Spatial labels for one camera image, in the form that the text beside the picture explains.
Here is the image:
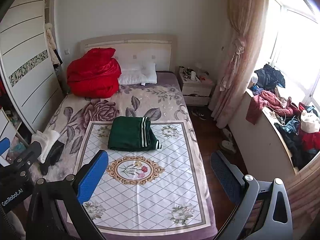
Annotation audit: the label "green cream varsity jacket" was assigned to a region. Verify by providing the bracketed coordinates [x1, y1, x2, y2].
[108, 116, 162, 152]

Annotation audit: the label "clothes pile on windowsill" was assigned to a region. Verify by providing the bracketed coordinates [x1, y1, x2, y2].
[246, 64, 319, 170]

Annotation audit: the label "white drawer unit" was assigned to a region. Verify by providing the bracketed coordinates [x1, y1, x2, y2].
[0, 109, 25, 166]

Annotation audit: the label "black folded garment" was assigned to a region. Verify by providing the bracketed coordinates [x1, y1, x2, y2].
[39, 140, 65, 176]

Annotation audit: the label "white slipper near bed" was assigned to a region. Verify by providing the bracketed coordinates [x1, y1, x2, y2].
[220, 140, 236, 154]

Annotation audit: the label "white sliding-door wardrobe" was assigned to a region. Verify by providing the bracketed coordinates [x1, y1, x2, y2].
[1, 0, 63, 133]

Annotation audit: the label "dark shoes by nightstand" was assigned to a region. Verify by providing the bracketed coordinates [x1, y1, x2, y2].
[191, 109, 207, 120]

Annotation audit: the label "white bedside table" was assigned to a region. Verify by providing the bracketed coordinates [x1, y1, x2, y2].
[177, 66, 215, 106]

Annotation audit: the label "red quilted duvet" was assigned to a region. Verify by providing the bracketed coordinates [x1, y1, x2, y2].
[67, 48, 121, 99]

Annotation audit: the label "white pillow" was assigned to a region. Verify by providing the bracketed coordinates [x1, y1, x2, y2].
[118, 62, 157, 85]

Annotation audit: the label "cream bed headboard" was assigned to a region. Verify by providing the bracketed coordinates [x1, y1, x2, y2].
[80, 34, 177, 73]

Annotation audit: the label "pink floral curtain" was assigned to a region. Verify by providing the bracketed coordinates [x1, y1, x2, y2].
[209, 0, 269, 129]

